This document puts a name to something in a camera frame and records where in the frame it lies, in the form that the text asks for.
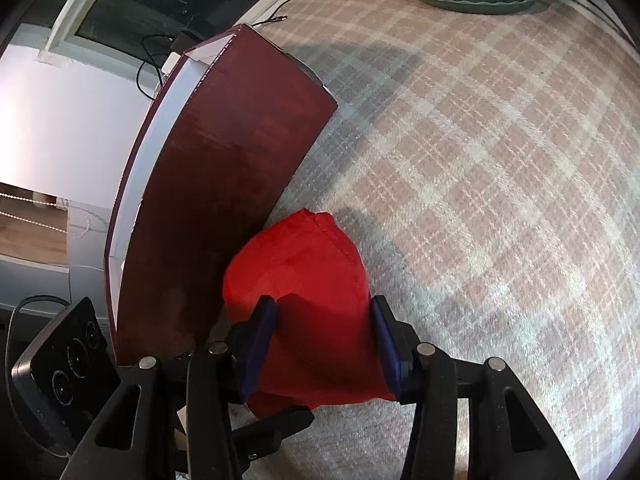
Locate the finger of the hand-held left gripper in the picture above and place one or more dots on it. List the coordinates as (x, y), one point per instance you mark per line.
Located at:
(270, 427)

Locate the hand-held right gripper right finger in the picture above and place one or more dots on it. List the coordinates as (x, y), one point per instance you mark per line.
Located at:
(387, 350)

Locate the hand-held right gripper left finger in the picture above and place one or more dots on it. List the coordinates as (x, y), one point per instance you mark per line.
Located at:
(257, 345)

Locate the red cloth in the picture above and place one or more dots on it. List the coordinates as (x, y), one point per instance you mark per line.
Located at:
(300, 280)

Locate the dark red cardboard box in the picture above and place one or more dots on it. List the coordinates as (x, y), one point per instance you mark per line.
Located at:
(225, 170)

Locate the white charger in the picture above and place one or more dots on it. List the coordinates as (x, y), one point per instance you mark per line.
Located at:
(171, 63)

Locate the black power adapter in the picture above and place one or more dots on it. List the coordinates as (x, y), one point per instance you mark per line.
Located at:
(189, 40)

